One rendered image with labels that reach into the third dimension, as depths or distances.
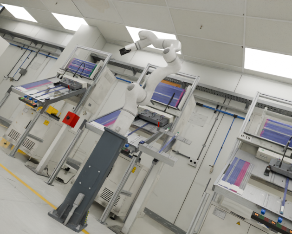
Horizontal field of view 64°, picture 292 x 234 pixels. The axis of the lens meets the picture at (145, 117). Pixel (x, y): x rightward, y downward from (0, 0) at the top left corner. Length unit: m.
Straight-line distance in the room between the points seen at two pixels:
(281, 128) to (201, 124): 1.91
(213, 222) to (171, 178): 1.95
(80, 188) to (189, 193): 2.53
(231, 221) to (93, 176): 1.23
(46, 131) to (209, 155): 2.54
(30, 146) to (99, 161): 1.83
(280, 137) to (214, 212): 0.97
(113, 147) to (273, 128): 1.61
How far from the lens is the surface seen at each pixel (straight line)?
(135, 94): 1.80
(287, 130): 2.64
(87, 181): 1.75
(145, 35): 2.19
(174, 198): 4.05
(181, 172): 4.09
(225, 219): 2.29
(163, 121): 2.66
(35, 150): 3.39
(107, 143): 1.75
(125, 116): 1.80
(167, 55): 1.86
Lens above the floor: 0.51
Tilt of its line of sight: 13 degrees up
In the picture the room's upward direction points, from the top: 29 degrees clockwise
